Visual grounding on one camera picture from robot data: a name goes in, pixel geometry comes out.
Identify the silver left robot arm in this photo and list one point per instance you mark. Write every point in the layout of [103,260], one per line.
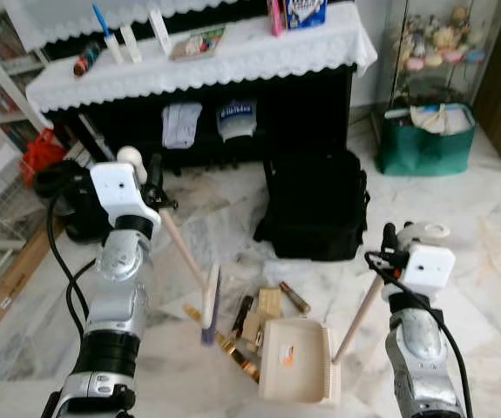
[115,296]

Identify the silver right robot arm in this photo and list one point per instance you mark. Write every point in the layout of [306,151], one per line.
[420,348]

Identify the brown wooden floor beam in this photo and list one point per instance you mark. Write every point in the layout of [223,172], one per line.
[6,292]

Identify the folded pale grey shirt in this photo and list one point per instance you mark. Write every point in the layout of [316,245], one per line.
[181,124]

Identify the black fabric bag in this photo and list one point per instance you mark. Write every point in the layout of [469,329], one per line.
[311,209]

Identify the green tote bag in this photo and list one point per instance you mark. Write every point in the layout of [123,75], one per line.
[424,152]

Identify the white cap with blue print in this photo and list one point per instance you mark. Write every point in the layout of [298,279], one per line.
[236,120]

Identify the red plastic bag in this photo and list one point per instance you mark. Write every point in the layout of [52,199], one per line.
[43,157]

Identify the white beige bundle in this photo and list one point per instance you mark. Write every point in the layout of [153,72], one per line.
[442,119]

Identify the short white tube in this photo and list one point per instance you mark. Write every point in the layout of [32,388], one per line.
[131,43]

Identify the colourful picture book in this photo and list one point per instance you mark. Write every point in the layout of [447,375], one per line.
[198,43]

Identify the tall white tube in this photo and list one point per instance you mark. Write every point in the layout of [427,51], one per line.
[160,30]

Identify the small dark scrap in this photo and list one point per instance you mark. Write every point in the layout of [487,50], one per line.
[242,315]

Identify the black upright piano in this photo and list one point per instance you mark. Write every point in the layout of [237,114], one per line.
[302,113]

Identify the white bookshelf with books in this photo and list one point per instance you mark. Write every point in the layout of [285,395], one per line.
[2,61]

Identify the pink box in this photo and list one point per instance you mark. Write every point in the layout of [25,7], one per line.
[276,17]

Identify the glass display cabinet with figurines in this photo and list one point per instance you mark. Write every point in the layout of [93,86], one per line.
[437,43]

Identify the blue Love Letters box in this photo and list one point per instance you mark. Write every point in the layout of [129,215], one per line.
[305,13]

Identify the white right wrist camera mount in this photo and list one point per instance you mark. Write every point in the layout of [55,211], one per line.
[429,268]

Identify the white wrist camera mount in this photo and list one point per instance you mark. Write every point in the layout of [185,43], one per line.
[119,192]
[429,268]

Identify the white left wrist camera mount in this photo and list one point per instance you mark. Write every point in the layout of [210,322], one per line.
[119,192]

